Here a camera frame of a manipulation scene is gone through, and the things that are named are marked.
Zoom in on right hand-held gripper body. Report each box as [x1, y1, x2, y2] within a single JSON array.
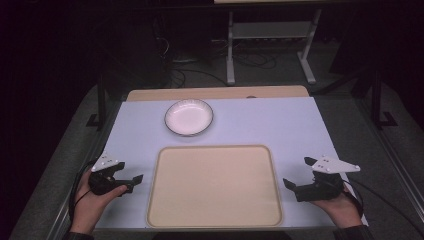
[[294, 154, 362, 203]]

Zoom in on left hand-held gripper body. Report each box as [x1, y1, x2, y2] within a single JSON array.
[[87, 152, 130, 197]]

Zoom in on person's right hand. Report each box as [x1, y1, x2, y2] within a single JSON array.
[[311, 183, 365, 230]]

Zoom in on person's left hand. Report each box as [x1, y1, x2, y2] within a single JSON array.
[[68, 168, 129, 234]]

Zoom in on pale table cover board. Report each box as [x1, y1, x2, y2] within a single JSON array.
[[94, 96, 370, 232]]

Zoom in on black metal stand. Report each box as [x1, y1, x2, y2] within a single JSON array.
[[85, 71, 108, 132], [370, 69, 400, 132]]

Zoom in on beige plastic tray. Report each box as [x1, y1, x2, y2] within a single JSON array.
[[145, 144, 285, 229]]

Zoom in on white plate with dark rim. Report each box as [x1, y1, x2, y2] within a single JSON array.
[[163, 98, 215, 138]]

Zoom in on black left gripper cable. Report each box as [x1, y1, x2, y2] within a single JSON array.
[[67, 160, 98, 224]]

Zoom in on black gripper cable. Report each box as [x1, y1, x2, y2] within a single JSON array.
[[343, 177, 424, 238], [67, 160, 98, 224]]

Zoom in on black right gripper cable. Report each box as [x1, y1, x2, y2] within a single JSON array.
[[343, 177, 424, 238]]

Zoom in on black floor cables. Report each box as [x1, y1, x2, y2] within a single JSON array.
[[231, 49, 278, 71]]

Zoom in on black hanging cable bundle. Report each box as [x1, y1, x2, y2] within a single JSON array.
[[151, 14, 188, 88]]

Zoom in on white metal table frame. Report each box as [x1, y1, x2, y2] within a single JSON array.
[[225, 8, 324, 87]]

